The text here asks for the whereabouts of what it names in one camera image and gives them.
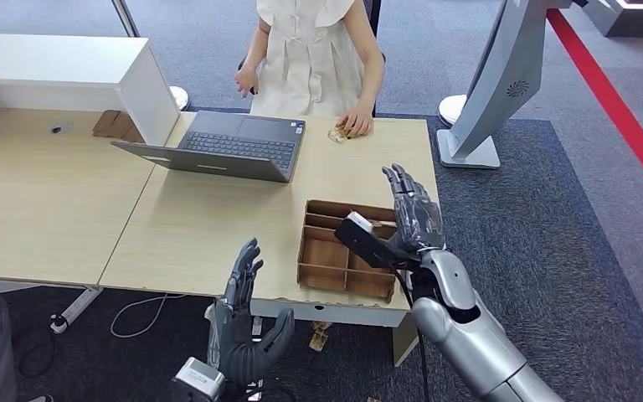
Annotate person's left hand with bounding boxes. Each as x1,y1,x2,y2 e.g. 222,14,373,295
336,105,374,139

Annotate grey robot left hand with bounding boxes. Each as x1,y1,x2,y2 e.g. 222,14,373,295
204,238,296,387

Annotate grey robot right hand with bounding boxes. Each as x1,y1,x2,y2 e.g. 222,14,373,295
381,162,447,256

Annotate person's right hand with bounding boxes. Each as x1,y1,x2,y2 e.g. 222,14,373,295
234,65,260,100

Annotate person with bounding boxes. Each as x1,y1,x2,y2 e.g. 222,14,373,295
234,0,386,140

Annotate gold card on carpet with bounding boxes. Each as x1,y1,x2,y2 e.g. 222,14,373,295
308,322,332,353

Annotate dark grey laptop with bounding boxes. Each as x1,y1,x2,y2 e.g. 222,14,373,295
111,110,307,185

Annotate white round floor base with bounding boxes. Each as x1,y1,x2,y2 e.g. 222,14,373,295
438,94,470,127
168,85,191,112

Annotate wooden compartment tray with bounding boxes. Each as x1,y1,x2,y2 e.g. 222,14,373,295
296,199,400,305

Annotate dark grey floor rug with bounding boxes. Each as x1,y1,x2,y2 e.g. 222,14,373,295
0,108,643,402

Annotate metal pole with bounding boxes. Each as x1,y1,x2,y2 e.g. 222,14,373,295
111,0,141,39

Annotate brown wooden pieces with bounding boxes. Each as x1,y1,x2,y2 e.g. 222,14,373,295
91,110,145,146

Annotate grey kiosk stand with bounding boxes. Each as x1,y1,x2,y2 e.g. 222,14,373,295
436,0,572,170

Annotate white power strip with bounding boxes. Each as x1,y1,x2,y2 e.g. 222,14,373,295
49,286,104,336

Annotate white desk shelf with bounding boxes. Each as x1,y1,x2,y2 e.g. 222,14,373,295
0,33,181,148

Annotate white display platform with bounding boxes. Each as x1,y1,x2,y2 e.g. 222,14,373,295
579,0,643,39

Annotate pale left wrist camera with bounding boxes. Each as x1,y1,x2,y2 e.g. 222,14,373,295
170,356,227,402

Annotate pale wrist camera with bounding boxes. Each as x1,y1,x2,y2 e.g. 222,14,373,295
170,356,227,402
346,210,375,235

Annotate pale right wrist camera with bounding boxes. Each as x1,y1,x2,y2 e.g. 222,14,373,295
346,210,375,235

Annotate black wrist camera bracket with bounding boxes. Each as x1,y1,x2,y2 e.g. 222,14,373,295
334,218,423,271

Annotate white floor cable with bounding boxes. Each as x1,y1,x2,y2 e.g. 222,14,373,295
109,294,188,339

